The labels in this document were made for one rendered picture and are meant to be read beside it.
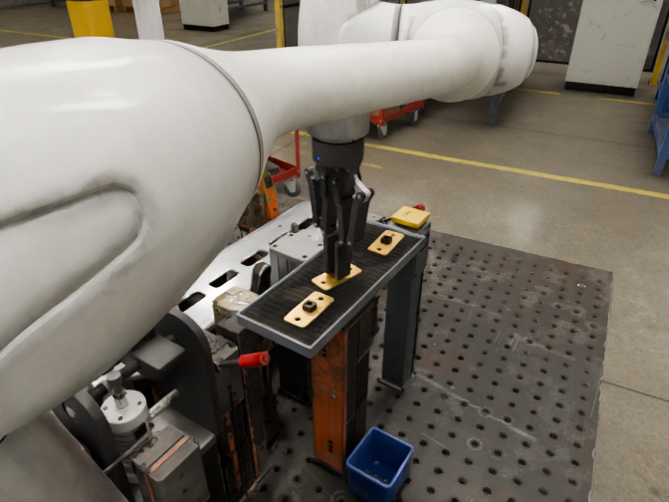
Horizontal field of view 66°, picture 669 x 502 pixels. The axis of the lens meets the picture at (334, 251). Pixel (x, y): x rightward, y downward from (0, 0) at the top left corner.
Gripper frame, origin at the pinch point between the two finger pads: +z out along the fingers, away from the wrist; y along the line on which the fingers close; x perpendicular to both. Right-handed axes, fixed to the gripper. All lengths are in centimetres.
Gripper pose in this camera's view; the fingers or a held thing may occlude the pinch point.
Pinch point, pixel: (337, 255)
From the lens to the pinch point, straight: 84.0
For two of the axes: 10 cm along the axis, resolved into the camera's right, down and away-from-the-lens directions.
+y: -6.7, -3.9, 6.3
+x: -7.4, 3.5, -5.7
